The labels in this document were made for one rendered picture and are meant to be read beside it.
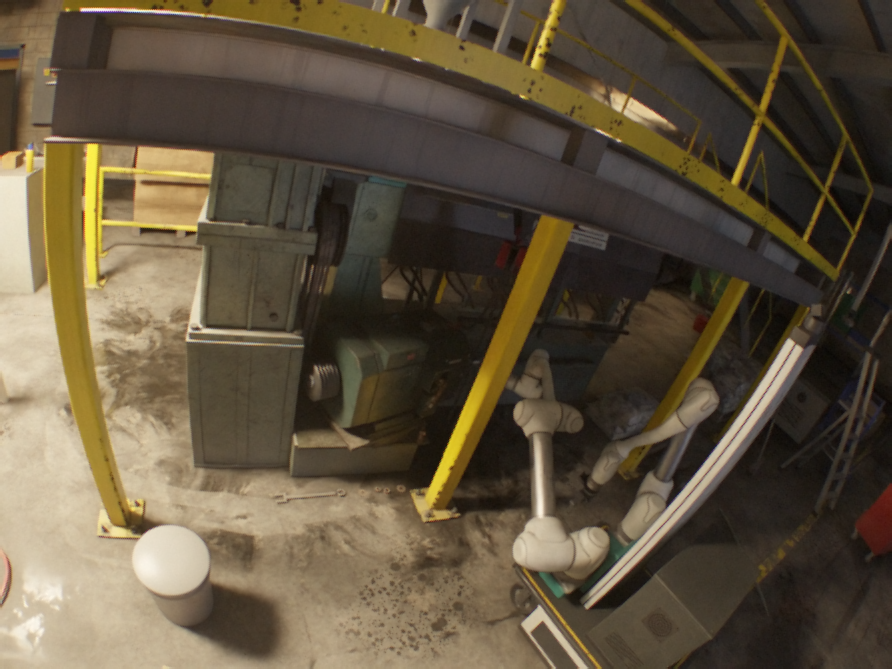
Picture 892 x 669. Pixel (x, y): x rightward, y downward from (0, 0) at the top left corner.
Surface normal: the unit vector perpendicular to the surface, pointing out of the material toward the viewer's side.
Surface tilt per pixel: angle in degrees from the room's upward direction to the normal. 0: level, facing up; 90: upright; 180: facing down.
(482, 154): 90
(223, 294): 90
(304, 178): 80
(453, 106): 90
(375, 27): 90
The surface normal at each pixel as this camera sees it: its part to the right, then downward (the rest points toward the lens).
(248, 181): 0.42, 0.39
